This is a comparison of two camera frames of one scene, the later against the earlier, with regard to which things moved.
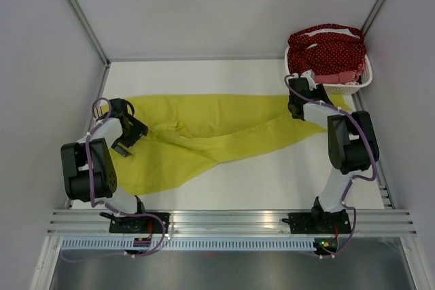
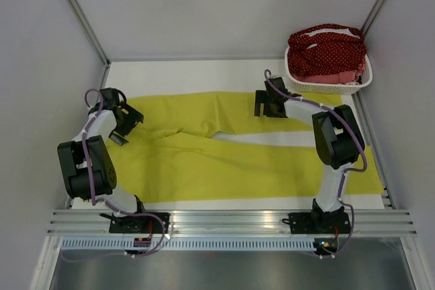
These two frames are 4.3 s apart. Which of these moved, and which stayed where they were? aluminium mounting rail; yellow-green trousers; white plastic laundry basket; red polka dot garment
Moved: yellow-green trousers
Stayed: red polka dot garment; aluminium mounting rail; white plastic laundry basket
